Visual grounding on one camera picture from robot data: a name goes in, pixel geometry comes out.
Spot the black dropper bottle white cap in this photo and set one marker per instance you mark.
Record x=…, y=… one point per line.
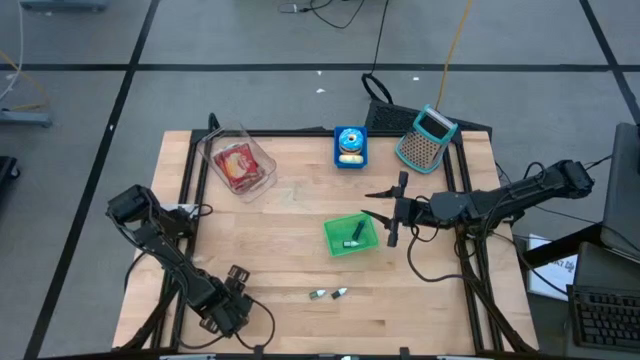
x=339, y=293

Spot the blue plastic bin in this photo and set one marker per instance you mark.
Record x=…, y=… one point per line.
x=335, y=147

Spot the black perforated metal stand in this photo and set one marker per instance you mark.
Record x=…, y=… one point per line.
x=390, y=117

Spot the green frosted toy donut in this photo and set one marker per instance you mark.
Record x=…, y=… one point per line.
x=351, y=159

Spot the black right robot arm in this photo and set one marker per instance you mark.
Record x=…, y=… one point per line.
x=525, y=192

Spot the black desk bar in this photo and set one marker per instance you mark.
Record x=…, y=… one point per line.
x=560, y=247

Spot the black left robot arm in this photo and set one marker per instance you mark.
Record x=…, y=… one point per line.
x=165, y=250

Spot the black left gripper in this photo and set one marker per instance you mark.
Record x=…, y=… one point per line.
x=227, y=310

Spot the blue frosted toy donut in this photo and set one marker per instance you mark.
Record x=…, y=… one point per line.
x=351, y=140

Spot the black table clamp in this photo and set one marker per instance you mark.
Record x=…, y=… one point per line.
x=258, y=352
x=405, y=353

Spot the teal metal box grater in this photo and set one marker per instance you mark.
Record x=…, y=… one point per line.
x=422, y=150

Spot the black aluminium table frame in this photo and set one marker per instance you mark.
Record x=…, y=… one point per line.
x=300, y=133

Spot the white paper sheet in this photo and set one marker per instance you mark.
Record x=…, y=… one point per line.
x=555, y=272

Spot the green plastic basket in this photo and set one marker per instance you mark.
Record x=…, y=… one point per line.
x=335, y=240

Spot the grey laptop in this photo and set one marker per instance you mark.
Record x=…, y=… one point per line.
x=625, y=200

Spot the grey stand foot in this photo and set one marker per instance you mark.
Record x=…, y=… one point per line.
x=62, y=4
x=25, y=118

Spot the blue capped marker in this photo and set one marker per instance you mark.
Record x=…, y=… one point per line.
x=358, y=230

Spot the clear plastic container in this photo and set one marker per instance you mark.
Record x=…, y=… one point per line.
x=207, y=142

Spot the black floor object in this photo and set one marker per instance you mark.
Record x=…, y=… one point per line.
x=7, y=170

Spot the red snack packet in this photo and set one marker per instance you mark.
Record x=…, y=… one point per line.
x=256, y=180
x=235, y=165

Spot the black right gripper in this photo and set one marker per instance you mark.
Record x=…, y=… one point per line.
x=412, y=212

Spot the black computer keyboard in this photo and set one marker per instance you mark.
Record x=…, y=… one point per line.
x=605, y=317

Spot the small dropper bottle white cap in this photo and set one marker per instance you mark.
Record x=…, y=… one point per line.
x=351, y=244

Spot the dropper bottle with white label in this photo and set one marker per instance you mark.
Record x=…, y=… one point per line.
x=317, y=294

